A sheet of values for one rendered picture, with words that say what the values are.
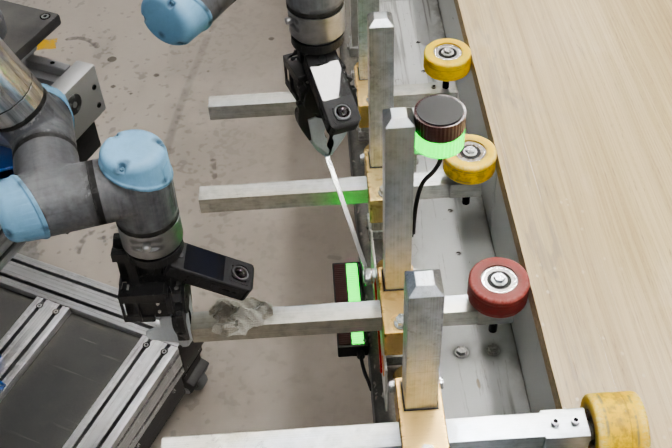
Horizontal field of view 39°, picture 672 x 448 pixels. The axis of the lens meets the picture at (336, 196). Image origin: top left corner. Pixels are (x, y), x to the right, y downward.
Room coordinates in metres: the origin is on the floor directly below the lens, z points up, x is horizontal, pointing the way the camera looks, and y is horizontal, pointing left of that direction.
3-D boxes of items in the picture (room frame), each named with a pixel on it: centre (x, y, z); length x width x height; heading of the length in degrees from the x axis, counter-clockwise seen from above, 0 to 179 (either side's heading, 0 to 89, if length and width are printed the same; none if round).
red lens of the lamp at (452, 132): (0.82, -0.12, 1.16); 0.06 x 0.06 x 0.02
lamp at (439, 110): (0.82, -0.12, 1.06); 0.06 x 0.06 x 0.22; 1
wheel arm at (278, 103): (1.28, 0.00, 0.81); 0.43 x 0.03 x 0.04; 91
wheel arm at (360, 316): (0.78, -0.01, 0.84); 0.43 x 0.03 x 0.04; 91
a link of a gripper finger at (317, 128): (1.04, 0.03, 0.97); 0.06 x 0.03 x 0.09; 21
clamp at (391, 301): (0.80, -0.08, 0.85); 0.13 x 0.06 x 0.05; 1
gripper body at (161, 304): (0.78, 0.23, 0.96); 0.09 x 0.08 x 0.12; 91
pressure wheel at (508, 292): (0.79, -0.21, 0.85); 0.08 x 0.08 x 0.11
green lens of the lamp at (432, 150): (0.82, -0.12, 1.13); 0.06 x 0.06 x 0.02
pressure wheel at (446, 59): (1.29, -0.20, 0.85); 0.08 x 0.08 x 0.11
